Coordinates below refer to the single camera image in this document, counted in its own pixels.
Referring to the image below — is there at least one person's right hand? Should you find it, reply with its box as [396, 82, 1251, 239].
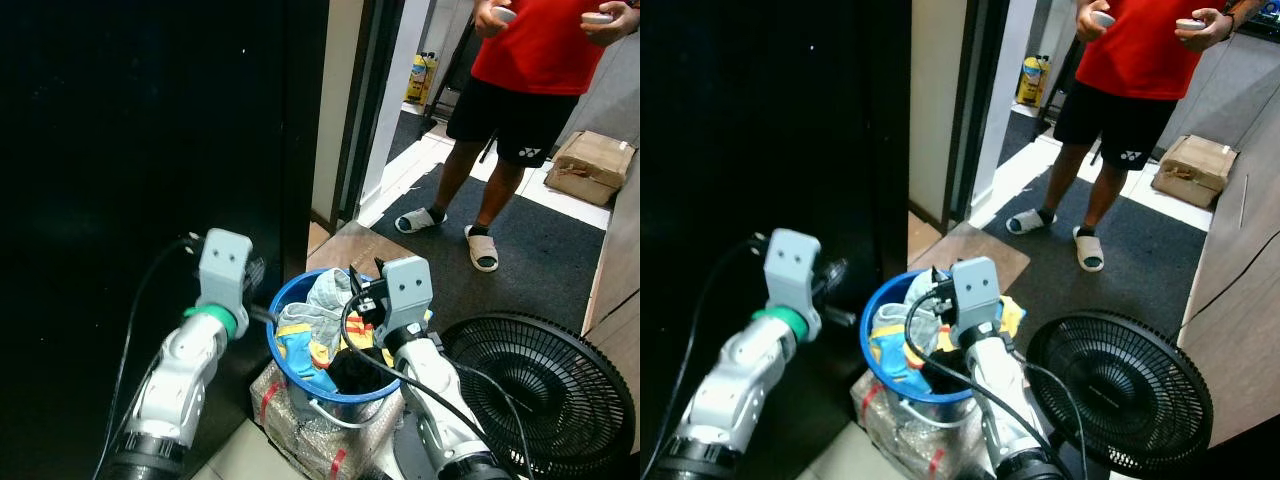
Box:
[1076, 0, 1117, 44]
[474, 0, 519, 40]

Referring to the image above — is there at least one person's left hand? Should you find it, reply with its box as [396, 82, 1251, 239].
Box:
[580, 0, 641, 47]
[1176, 0, 1242, 52]

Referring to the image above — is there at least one grey garment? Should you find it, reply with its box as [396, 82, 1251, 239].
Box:
[299, 267, 358, 343]
[898, 268, 951, 346]

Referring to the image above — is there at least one blue laundry bucket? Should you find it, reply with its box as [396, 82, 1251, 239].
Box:
[266, 267, 413, 433]
[859, 267, 1003, 407]

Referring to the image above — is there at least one blue and yellow garment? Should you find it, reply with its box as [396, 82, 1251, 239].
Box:
[868, 318, 936, 393]
[274, 318, 343, 397]

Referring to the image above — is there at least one brown door mat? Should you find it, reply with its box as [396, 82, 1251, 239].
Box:
[908, 220, 1032, 292]
[305, 220, 417, 292]

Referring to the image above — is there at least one black garment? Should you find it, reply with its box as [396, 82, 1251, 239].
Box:
[920, 352, 973, 395]
[328, 348, 393, 398]

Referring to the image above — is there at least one white slipper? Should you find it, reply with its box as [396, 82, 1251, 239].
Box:
[464, 224, 500, 274]
[1004, 207, 1057, 237]
[394, 206, 449, 236]
[1072, 225, 1107, 274]

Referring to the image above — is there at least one bubble wrapped package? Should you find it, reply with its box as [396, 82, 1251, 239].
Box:
[249, 360, 403, 480]
[849, 370, 953, 480]

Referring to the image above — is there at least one dark grey carpet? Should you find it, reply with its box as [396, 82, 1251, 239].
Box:
[369, 164, 612, 337]
[984, 168, 1217, 342]

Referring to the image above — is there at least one black cabinet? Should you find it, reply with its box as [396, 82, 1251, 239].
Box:
[640, 0, 912, 480]
[0, 0, 332, 480]

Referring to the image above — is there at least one black floor fan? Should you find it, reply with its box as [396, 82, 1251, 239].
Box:
[1026, 309, 1215, 480]
[439, 311, 637, 480]

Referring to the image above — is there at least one yellow bottle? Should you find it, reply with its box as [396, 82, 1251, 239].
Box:
[404, 51, 440, 107]
[1014, 54, 1052, 110]

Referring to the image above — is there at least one brown cardboard box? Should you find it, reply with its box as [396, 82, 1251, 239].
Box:
[1151, 134, 1240, 209]
[544, 129, 637, 207]

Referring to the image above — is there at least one person in red shirt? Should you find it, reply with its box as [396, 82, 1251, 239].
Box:
[1004, 0, 1243, 274]
[394, 0, 641, 274]

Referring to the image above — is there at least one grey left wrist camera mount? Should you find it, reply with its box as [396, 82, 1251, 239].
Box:
[765, 228, 824, 317]
[197, 228, 255, 317]

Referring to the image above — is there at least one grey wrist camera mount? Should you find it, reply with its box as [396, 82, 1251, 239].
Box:
[948, 256, 1005, 347]
[378, 256, 435, 347]
[197, 228, 255, 317]
[765, 228, 824, 317]

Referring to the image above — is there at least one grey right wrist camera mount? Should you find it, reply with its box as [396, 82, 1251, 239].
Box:
[948, 256, 1005, 347]
[378, 256, 435, 347]

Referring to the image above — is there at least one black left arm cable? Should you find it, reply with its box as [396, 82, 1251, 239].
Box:
[94, 234, 202, 480]
[645, 234, 768, 480]

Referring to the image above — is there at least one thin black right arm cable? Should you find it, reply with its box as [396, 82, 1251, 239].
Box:
[1015, 352, 1089, 471]
[453, 360, 534, 475]

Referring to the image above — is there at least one dark door frame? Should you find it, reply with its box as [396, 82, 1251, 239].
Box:
[944, 0, 1012, 227]
[334, 0, 407, 227]

